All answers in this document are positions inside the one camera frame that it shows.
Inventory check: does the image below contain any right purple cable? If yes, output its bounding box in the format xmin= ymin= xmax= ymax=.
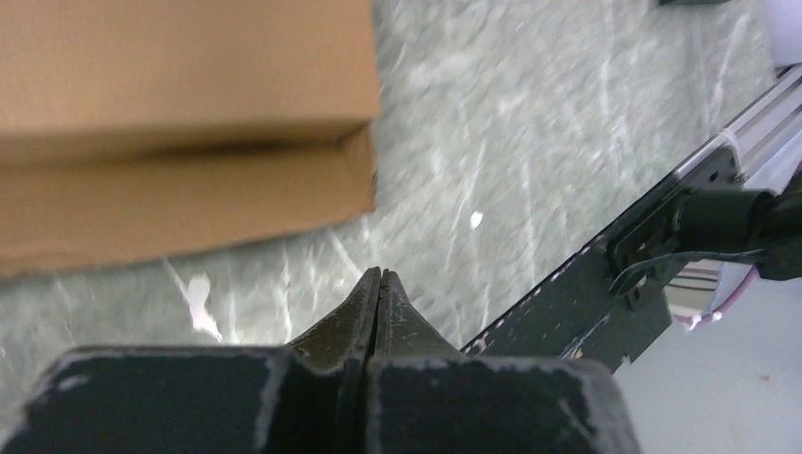
xmin=673 ymin=266 xmax=759 ymax=330

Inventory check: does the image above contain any brown cardboard box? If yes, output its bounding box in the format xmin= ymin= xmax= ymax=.
xmin=1 ymin=1 xmax=379 ymax=277

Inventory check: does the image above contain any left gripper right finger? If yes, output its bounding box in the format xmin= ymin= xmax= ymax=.
xmin=366 ymin=271 xmax=640 ymax=453

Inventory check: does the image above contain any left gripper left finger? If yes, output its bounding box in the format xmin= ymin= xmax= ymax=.
xmin=1 ymin=268 xmax=381 ymax=453

